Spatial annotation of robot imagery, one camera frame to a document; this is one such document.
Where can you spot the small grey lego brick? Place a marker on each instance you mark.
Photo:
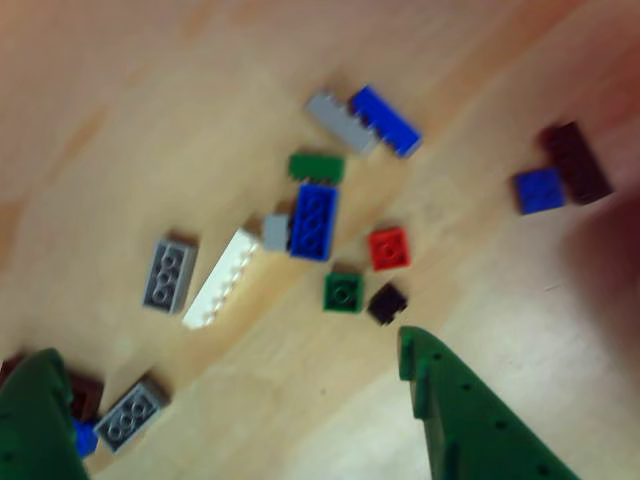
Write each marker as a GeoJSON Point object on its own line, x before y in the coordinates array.
{"type": "Point", "coordinates": [274, 232]}

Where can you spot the white long lego brick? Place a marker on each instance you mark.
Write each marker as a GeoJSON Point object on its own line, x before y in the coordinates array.
{"type": "Point", "coordinates": [220, 280]}

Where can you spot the grey long lego brick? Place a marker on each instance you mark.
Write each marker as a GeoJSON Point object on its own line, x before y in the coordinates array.
{"type": "Point", "coordinates": [340, 122]}

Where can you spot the brown long lego brick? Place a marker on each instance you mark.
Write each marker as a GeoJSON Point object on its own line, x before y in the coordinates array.
{"type": "Point", "coordinates": [86, 395]}

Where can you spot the blue square lego brick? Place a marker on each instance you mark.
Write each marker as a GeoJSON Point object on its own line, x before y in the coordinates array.
{"type": "Point", "coordinates": [540, 190]}
{"type": "Point", "coordinates": [85, 439]}

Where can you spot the red square lego brick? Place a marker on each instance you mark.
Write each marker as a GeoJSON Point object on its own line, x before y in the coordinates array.
{"type": "Point", "coordinates": [390, 248]}

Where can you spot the blue long lego brick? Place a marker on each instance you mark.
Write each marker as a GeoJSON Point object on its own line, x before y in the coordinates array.
{"type": "Point", "coordinates": [387, 120]}

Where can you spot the blue two-by-three lego brick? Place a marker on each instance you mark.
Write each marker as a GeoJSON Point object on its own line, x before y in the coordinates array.
{"type": "Point", "coordinates": [314, 222]}

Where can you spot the green square lego brick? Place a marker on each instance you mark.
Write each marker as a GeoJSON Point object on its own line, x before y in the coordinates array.
{"type": "Point", "coordinates": [342, 292]}

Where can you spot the green oblong lego brick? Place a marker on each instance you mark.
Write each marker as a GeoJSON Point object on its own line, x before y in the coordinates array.
{"type": "Point", "coordinates": [317, 167]}

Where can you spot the small black lego brick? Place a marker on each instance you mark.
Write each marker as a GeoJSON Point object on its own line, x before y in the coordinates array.
{"type": "Point", "coordinates": [387, 302]}

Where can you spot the grey two-by-three lego brick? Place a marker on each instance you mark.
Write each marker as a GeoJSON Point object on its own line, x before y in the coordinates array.
{"type": "Point", "coordinates": [170, 275]}
{"type": "Point", "coordinates": [130, 417]}

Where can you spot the dark green lego brick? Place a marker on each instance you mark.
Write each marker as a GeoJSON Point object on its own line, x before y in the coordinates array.
{"type": "Point", "coordinates": [577, 162]}

